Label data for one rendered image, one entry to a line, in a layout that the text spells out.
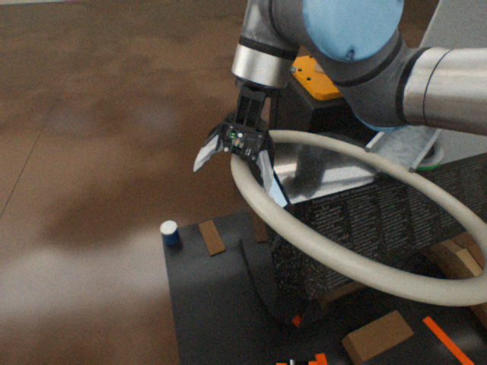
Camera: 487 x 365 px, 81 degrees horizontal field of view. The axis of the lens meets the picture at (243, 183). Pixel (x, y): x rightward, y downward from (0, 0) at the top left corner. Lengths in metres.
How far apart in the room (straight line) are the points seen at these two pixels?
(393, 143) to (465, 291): 0.54
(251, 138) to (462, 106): 0.26
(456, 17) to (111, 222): 2.01
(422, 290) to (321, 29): 0.30
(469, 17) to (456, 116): 0.65
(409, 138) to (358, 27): 0.64
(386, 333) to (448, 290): 1.26
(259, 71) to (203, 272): 1.47
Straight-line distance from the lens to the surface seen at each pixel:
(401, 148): 0.89
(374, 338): 1.64
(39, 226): 2.38
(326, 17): 0.31
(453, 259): 2.02
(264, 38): 0.43
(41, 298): 2.06
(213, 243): 1.85
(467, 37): 1.01
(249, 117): 0.46
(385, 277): 0.37
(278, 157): 1.14
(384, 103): 0.40
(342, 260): 0.36
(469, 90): 0.36
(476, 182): 1.48
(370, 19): 0.34
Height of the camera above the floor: 1.61
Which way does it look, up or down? 47 degrees down
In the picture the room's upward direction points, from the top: straight up
